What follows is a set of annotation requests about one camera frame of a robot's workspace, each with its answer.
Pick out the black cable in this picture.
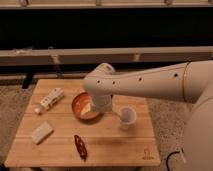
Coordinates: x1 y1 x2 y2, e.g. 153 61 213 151
165 150 183 171

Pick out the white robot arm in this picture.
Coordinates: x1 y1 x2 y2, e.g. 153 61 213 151
83 60 213 171

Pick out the dark red snack packet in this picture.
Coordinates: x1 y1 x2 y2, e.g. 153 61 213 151
74 135 88 160

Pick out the white plastic bottle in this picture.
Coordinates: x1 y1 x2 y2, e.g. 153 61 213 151
34 88 64 114

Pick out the white ceramic cup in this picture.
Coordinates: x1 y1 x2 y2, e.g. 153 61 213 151
118 107 137 130

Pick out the orange ceramic bowl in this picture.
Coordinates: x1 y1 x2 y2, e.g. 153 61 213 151
72 92 100 121

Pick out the wooden table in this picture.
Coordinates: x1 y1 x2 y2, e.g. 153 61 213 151
5 79 160 167

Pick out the white sponge block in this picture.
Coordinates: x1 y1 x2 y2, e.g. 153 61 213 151
31 122 54 144

